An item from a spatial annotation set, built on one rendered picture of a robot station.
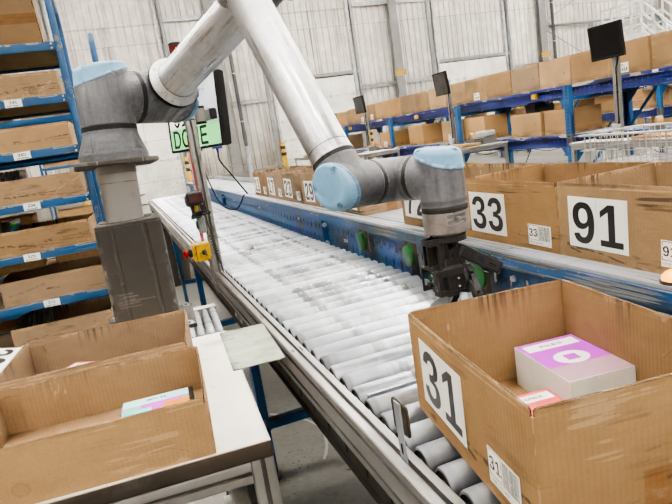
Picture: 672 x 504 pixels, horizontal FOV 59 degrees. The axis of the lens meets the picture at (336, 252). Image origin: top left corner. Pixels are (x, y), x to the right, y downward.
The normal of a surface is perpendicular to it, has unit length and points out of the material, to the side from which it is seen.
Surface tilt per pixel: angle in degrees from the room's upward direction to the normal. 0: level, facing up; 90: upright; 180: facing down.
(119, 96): 89
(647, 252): 91
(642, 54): 90
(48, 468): 91
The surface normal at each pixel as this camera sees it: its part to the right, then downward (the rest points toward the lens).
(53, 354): 0.26, 0.15
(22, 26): 0.37, 0.64
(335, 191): -0.65, 0.26
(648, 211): -0.92, 0.22
